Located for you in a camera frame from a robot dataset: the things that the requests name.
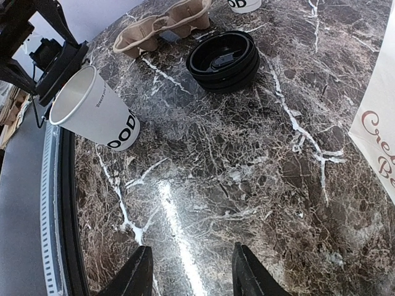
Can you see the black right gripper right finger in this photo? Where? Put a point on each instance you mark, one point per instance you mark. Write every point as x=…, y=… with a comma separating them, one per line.
x=249, y=275

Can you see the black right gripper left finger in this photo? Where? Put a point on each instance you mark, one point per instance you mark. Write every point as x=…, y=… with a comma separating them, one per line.
x=135, y=277

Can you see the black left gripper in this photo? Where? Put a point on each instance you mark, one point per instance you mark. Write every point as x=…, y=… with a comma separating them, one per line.
x=15, y=29

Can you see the single black cup lid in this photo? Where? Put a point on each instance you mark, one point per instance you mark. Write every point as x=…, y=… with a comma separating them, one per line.
x=58, y=63

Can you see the white paper coffee cup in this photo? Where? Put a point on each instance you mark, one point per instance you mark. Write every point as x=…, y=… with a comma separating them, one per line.
x=87, y=106

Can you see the brown cardboard cup carrier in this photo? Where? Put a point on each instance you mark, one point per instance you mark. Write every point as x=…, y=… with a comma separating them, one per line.
x=180, y=19

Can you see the stack of black cup lids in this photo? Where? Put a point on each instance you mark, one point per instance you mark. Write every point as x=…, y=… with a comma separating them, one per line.
x=224, y=63

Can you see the white paper takeout bag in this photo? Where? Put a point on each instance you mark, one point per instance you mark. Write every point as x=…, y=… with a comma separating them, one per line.
x=372, y=129

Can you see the white cup holding straws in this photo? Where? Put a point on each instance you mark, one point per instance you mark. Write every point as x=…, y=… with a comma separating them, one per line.
x=244, y=6

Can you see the black table front rail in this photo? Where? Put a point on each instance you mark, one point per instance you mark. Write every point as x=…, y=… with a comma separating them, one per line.
x=72, y=255

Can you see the white slotted cable duct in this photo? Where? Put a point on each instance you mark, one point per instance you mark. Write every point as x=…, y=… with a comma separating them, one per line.
x=54, y=275

